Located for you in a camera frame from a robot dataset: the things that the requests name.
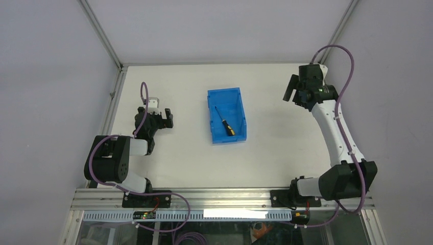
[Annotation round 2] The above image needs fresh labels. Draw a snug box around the white slotted cable duct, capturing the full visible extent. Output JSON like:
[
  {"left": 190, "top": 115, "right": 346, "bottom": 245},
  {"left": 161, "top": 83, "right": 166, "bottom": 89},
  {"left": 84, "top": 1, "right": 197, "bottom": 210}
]
[{"left": 83, "top": 209, "right": 292, "bottom": 223}]

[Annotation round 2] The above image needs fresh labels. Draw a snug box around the aluminium corner post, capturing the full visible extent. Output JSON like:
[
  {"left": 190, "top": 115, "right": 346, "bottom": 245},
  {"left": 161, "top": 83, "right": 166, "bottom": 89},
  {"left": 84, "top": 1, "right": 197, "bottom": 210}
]
[
  {"left": 319, "top": 0, "right": 359, "bottom": 64},
  {"left": 78, "top": 0, "right": 123, "bottom": 69}
]

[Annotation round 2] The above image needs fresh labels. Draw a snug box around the blue plastic bin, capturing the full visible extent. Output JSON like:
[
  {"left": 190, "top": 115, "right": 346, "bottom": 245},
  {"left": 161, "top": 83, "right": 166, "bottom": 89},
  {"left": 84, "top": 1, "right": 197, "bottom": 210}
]
[{"left": 207, "top": 87, "right": 247, "bottom": 144}]

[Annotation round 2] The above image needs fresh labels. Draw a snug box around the orange object under table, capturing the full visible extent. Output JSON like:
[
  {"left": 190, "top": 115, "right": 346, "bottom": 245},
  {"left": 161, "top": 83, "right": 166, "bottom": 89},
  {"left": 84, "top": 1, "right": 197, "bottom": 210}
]
[{"left": 251, "top": 222, "right": 273, "bottom": 239}]

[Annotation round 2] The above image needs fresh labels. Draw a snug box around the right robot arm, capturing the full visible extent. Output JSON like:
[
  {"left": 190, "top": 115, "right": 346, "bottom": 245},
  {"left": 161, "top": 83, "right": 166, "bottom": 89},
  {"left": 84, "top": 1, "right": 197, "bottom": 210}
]
[{"left": 283, "top": 63, "right": 377, "bottom": 208}]

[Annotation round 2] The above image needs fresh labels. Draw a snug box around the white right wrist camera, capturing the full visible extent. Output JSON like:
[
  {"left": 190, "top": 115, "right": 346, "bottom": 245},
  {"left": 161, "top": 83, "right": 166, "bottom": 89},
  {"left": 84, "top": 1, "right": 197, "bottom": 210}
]
[{"left": 319, "top": 64, "right": 328, "bottom": 81}]

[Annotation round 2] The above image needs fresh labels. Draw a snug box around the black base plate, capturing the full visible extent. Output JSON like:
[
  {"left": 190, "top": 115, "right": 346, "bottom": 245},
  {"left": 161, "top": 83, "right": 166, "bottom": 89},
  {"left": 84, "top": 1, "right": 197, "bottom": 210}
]
[
  {"left": 270, "top": 189, "right": 322, "bottom": 210},
  {"left": 122, "top": 190, "right": 172, "bottom": 209}
]

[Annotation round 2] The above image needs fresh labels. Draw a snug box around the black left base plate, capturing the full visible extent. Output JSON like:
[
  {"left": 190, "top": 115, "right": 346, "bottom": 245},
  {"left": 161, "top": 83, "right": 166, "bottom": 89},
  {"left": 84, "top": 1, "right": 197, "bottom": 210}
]
[{"left": 122, "top": 190, "right": 172, "bottom": 209}]

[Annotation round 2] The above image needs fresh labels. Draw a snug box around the aluminium front frame rail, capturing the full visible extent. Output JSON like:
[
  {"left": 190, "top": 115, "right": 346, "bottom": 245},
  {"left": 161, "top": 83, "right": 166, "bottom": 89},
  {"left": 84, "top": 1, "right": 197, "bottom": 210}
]
[{"left": 70, "top": 188, "right": 375, "bottom": 212}]

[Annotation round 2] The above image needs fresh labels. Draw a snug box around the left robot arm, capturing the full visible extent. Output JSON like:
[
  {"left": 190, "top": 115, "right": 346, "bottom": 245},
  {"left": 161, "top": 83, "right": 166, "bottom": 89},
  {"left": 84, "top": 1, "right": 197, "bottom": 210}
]
[{"left": 84, "top": 107, "right": 174, "bottom": 207}]

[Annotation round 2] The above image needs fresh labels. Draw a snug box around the black yellow screwdriver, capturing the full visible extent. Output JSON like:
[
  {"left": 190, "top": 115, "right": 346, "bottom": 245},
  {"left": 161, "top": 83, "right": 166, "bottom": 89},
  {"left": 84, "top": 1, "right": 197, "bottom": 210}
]
[{"left": 214, "top": 106, "right": 235, "bottom": 136}]

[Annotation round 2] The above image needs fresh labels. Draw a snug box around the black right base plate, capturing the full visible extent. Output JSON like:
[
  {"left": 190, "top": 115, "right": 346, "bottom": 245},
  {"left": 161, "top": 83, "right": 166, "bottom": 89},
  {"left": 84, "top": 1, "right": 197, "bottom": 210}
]
[{"left": 270, "top": 189, "right": 322, "bottom": 210}]

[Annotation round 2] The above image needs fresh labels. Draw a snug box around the aluminium right corner post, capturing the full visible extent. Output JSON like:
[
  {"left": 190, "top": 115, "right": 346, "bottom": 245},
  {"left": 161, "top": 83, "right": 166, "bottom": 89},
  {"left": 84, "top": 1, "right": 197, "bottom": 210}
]
[{"left": 319, "top": 0, "right": 359, "bottom": 64}]

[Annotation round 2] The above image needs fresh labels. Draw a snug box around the aluminium left corner post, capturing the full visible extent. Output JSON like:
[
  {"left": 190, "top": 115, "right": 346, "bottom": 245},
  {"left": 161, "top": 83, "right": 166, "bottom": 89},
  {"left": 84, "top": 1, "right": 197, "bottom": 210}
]
[{"left": 78, "top": 0, "right": 123, "bottom": 69}]

